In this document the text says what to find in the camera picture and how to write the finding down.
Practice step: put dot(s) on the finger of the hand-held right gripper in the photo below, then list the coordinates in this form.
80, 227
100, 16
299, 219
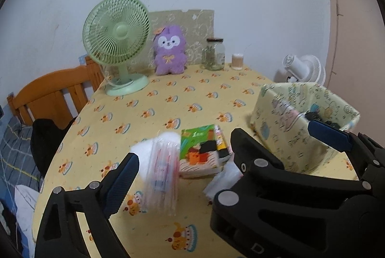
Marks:
331, 136
240, 149

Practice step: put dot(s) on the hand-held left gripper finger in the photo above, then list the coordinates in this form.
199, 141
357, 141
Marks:
118, 185

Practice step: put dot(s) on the pale yellow cartoon storage box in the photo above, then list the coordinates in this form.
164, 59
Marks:
288, 125

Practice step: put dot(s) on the green tissue pack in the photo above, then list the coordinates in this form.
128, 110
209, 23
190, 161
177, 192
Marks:
197, 146

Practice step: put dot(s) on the clear plastic packet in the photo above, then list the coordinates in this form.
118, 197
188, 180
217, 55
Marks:
162, 173

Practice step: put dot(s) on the dark cloth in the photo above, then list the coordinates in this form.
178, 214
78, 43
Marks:
318, 118

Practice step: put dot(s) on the white fan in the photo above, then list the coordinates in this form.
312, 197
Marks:
309, 68

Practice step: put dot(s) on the black garment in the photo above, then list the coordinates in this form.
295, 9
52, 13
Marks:
48, 143

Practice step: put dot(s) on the cotton swab container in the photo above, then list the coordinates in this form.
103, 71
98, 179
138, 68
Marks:
237, 62

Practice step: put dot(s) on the yellow printed tablecloth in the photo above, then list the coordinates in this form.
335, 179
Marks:
144, 101

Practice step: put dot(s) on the white cloth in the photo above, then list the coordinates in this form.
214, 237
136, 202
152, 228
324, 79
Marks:
25, 206

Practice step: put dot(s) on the glass jar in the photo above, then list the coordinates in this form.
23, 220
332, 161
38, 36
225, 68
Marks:
215, 56

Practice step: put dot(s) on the blue plaid bedding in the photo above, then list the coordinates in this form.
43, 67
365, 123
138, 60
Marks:
15, 149

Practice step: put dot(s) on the purple plush toy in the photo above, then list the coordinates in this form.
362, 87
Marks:
170, 56

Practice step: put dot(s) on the orange wooden headboard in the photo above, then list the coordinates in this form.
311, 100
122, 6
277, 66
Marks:
51, 89

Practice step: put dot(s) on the beige patterned board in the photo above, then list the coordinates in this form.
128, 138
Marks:
198, 32

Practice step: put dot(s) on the green desk fan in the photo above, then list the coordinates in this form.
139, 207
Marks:
120, 30

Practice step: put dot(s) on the blue wall sticker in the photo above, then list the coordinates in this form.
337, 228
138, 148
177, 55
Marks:
82, 58

